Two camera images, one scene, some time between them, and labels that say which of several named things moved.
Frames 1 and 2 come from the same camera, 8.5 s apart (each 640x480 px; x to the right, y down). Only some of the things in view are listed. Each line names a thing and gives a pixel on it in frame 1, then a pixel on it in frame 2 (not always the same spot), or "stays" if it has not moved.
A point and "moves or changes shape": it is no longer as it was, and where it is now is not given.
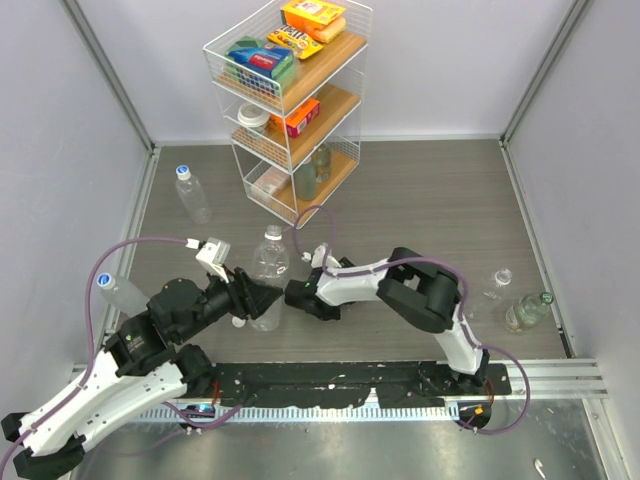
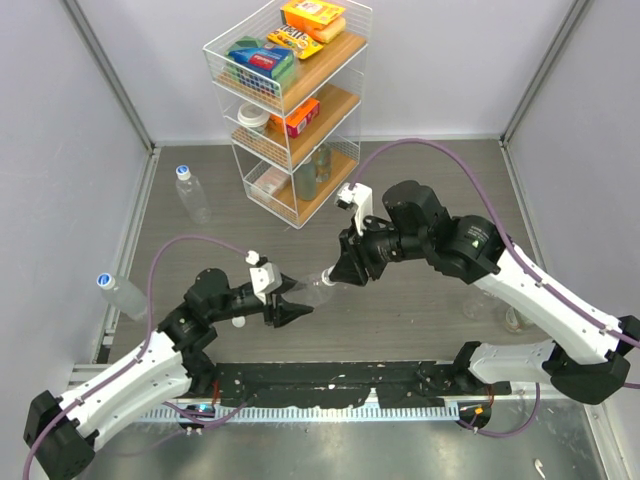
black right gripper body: x=332 y=314 to x=380 y=245
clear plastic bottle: x=271 y=264 moves or changes shape
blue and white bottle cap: x=183 y=172 stays
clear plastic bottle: x=190 y=192 stays
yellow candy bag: x=297 y=40 stays
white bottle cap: x=238 y=322 stays
